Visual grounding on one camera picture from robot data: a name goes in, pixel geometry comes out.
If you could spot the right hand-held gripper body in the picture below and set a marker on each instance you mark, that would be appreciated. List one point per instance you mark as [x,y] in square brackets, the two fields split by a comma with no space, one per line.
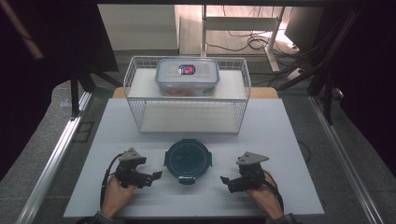
[250,177]

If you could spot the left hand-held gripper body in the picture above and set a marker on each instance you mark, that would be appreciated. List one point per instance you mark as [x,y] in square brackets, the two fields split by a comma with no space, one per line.
[129,177]

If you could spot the dark round lid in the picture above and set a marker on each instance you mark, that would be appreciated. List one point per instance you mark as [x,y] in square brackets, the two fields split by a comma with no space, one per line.
[188,160]

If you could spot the clear rectangular lidded container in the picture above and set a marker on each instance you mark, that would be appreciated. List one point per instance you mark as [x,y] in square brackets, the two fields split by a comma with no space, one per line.
[186,77]

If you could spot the person's left hand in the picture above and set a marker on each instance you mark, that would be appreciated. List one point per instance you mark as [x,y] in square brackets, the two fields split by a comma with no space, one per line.
[115,196]

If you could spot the person's right hand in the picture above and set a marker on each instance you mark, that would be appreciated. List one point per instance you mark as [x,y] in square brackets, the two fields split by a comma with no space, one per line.
[269,199]

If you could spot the wooden board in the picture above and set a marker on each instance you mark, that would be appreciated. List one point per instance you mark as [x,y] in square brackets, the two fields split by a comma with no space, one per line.
[264,92]

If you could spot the black metal stand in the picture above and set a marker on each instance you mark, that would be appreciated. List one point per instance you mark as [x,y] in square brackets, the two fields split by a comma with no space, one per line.
[74,96]
[327,99]

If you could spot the white power strip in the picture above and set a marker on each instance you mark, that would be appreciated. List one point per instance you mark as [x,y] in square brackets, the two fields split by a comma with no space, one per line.
[294,74]

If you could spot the dark curtain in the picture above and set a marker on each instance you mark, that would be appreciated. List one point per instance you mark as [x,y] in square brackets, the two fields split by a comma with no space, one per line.
[370,77]
[46,77]

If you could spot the white cabinet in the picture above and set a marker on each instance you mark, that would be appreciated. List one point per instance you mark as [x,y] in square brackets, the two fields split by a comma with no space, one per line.
[138,28]

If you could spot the beige pole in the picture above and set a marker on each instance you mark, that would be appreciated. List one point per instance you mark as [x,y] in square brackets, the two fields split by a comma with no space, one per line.
[23,29]

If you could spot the aluminium rail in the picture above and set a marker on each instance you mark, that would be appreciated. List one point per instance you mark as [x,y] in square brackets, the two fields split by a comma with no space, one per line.
[345,161]
[53,165]

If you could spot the white desk frame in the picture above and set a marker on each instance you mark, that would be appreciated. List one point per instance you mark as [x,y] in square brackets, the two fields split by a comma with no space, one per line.
[239,23]

